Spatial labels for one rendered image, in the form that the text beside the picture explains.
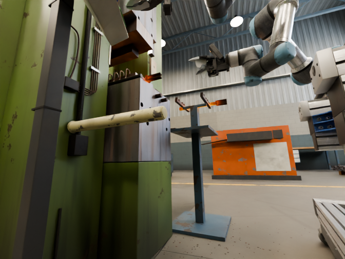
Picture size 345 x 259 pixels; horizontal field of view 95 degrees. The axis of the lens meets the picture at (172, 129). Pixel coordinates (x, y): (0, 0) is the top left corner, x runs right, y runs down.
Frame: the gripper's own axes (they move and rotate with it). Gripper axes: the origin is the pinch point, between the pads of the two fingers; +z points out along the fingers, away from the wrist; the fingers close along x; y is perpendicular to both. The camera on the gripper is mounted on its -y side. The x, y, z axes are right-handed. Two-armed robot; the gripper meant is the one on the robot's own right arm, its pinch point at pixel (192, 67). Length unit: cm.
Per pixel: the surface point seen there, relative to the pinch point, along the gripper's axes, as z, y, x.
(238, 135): -15, -6, 337
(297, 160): -212, 60, 695
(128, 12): 33, -37, -17
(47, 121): 21, 43, -59
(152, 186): 25, 66, -3
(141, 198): 25, 70, -13
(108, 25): 16, 7, -47
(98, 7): 14, 7, -53
